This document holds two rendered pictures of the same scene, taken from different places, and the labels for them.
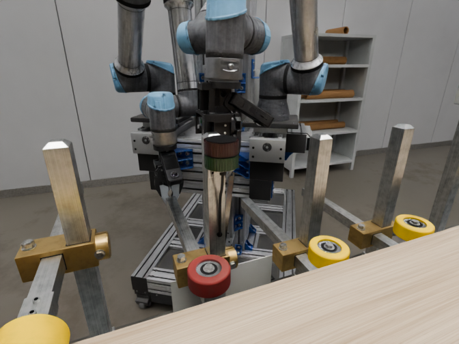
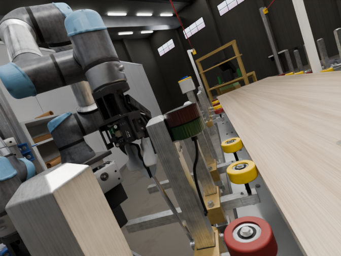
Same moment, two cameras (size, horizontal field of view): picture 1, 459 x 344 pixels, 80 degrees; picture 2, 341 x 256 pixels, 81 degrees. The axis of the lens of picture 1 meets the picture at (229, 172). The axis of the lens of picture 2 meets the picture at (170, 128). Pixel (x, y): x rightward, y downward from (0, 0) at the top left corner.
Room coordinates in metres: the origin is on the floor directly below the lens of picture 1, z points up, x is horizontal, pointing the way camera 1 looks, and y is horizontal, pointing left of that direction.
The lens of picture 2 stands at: (0.27, 0.32, 1.16)
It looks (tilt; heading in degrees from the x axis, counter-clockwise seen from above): 8 degrees down; 306
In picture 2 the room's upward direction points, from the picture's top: 22 degrees counter-clockwise
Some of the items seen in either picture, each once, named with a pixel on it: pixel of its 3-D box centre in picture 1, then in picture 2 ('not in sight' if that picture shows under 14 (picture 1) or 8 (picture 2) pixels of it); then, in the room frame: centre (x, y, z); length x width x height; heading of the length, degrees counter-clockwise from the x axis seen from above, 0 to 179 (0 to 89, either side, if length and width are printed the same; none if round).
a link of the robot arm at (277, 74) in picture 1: (275, 77); (66, 128); (1.19, -0.19, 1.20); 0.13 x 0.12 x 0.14; 60
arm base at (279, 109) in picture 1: (272, 106); (75, 152); (1.19, -0.18, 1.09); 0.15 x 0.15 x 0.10
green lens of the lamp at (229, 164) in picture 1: (221, 160); (186, 127); (0.46, 0.01, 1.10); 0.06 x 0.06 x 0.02
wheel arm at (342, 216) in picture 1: (346, 219); (193, 177); (0.75, -0.37, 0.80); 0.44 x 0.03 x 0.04; 21
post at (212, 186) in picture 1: (214, 241); (201, 229); (0.50, 0.03, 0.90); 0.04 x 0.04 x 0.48; 21
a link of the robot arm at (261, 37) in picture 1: (241, 35); (83, 64); (0.69, -0.03, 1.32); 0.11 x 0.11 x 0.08; 60
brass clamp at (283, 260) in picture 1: (300, 251); (213, 202); (0.58, -0.18, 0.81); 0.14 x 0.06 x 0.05; 111
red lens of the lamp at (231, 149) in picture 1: (221, 145); (181, 114); (0.46, 0.01, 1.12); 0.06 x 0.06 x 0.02
